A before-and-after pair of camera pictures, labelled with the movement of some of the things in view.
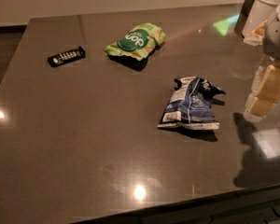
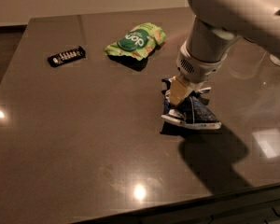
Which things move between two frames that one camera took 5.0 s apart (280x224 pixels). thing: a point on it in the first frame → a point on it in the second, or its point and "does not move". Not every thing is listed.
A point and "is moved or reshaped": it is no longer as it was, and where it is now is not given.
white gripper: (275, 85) → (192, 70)
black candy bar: (66, 57) does not move
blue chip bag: (189, 105) is moved or reshaped
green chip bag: (142, 40) does not move
